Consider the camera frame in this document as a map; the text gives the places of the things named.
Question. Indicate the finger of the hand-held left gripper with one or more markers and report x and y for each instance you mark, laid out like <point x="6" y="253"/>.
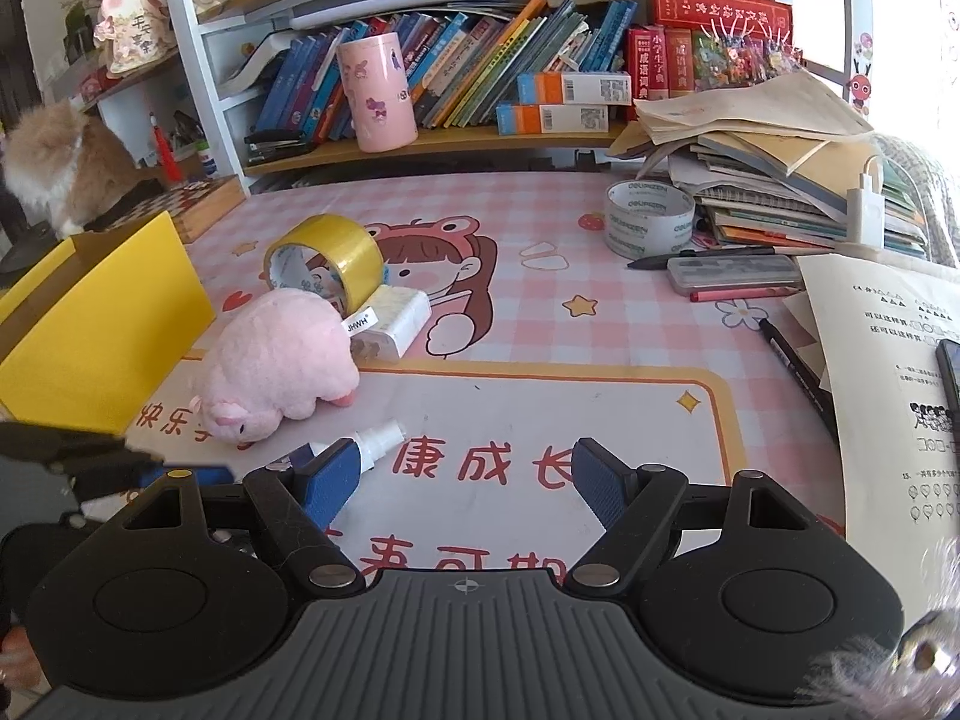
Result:
<point x="195" y="476"/>
<point x="60" y="446"/>

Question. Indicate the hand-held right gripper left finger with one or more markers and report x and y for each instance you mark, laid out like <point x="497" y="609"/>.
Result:
<point x="334" y="480"/>

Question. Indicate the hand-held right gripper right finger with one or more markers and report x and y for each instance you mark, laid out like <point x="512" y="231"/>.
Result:
<point x="600" y="484"/>

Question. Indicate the small blue spray bottle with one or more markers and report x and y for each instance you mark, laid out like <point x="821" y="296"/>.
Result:
<point x="379" y="441"/>

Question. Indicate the yellow cardboard box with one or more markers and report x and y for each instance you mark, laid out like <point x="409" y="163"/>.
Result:
<point x="112" y="330"/>

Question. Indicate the pink plush pig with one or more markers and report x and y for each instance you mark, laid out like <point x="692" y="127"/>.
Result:
<point x="277" y="360"/>

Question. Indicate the pink checkered tablecloth desktop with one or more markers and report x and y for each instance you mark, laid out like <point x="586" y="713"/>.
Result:
<point x="600" y="330"/>

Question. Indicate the small white patterned box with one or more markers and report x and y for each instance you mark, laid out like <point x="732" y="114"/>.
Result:
<point x="401" y="319"/>

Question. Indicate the black marker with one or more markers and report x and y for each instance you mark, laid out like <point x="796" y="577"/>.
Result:
<point x="787" y="360"/>

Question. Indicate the black tipped pen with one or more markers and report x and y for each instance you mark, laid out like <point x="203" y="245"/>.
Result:
<point x="652" y="262"/>

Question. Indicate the red pencil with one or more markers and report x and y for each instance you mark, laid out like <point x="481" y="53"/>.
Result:
<point x="742" y="292"/>

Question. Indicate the yellow tape roll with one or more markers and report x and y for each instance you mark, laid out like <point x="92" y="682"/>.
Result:
<point x="337" y="236"/>

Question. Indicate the clear pencil case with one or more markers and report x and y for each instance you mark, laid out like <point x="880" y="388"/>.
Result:
<point x="735" y="274"/>

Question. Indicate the clear printed tape roll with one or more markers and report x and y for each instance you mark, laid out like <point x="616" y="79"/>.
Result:
<point x="645" y="236"/>

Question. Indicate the wooden chessboard box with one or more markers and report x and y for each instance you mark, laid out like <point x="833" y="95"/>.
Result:
<point x="195" y="206"/>

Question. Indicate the fluffy orange white cat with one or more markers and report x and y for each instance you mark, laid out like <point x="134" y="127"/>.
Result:
<point x="67" y="157"/>

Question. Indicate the white printed worksheet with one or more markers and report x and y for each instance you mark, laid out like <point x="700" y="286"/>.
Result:
<point x="877" y="390"/>

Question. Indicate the black stapler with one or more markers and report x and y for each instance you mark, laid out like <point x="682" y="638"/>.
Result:
<point x="274" y="146"/>

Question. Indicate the black smartphone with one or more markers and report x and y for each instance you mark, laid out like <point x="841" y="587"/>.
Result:
<point x="951" y="382"/>

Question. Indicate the orange white carton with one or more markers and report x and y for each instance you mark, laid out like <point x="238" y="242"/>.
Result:
<point x="555" y="118"/>
<point x="577" y="88"/>

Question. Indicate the fluffy charm with metal bead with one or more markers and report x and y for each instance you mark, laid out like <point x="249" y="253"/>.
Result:
<point x="930" y="652"/>

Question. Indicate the messy stack of papers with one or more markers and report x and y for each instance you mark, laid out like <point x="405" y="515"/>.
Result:
<point x="765" y="135"/>

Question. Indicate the pink cartoon cylinder cup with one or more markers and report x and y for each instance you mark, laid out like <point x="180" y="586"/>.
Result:
<point x="375" y="90"/>

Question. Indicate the rabbit plush figure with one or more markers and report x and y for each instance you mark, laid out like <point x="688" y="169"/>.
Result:
<point x="131" y="30"/>

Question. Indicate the small red dictionary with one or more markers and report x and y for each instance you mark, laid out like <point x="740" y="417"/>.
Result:
<point x="649" y="60"/>
<point x="679" y="60"/>

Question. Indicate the white wooden bookshelf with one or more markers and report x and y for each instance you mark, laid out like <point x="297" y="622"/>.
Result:
<point x="191" y="37"/>

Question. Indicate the row of blue picture books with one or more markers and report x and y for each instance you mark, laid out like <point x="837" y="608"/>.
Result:
<point x="465" y="60"/>

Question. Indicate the grey checked fabric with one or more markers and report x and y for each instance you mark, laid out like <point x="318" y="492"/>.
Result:
<point x="926" y="180"/>

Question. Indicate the bag of colourful candy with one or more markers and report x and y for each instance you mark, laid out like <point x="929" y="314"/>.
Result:
<point x="742" y="60"/>

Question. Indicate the white lamp bar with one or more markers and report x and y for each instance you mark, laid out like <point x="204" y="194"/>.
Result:
<point x="390" y="4"/>

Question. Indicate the large red dictionary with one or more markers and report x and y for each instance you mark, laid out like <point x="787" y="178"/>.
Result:
<point x="712" y="11"/>

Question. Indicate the cartoon wall sticker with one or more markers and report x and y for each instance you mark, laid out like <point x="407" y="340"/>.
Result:
<point x="862" y="79"/>

